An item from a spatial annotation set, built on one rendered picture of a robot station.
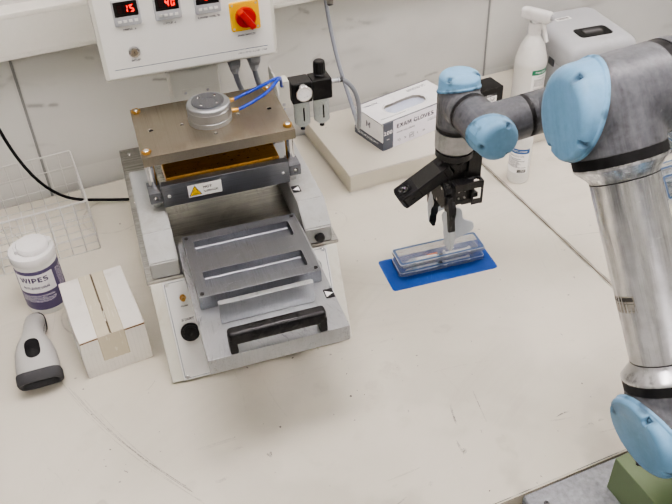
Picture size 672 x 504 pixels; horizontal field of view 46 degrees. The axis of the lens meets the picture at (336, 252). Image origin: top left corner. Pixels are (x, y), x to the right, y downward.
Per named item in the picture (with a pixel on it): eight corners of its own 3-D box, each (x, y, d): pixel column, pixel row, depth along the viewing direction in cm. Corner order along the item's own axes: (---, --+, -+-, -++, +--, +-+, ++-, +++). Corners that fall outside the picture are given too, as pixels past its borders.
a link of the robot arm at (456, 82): (451, 87, 135) (430, 66, 141) (447, 143, 142) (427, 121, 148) (492, 79, 137) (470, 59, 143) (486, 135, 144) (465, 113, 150)
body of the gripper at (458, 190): (482, 206, 155) (488, 153, 147) (441, 215, 153) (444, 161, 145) (466, 185, 160) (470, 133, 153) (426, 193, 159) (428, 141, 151)
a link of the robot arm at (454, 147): (445, 141, 142) (427, 119, 149) (443, 163, 145) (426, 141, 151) (483, 134, 144) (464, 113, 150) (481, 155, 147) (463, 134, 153)
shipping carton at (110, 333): (69, 316, 158) (57, 282, 152) (133, 297, 161) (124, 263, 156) (84, 380, 144) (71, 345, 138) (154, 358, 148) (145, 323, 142)
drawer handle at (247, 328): (228, 346, 119) (225, 326, 116) (324, 322, 122) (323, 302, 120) (231, 355, 117) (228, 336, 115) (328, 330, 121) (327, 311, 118)
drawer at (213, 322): (179, 260, 141) (172, 225, 136) (299, 234, 146) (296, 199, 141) (211, 378, 119) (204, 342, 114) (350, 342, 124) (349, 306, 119)
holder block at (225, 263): (183, 248, 138) (181, 236, 136) (294, 224, 142) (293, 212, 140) (200, 310, 125) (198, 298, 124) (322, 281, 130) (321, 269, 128)
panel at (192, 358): (183, 380, 143) (161, 282, 138) (342, 339, 149) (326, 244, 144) (184, 384, 141) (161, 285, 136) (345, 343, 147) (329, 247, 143)
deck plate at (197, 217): (119, 153, 172) (118, 149, 171) (275, 123, 179) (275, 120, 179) (147, 286, 138) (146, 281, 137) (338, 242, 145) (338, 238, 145)
